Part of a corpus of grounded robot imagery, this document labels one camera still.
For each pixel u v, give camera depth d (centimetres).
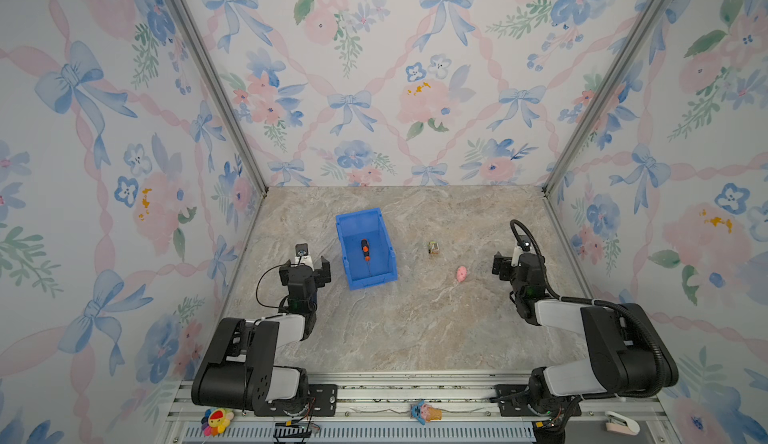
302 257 76
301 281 69
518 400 73
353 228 109
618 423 70
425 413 70
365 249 100
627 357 44
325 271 86
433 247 100
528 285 72
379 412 73
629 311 48
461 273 95
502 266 85
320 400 75
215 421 70
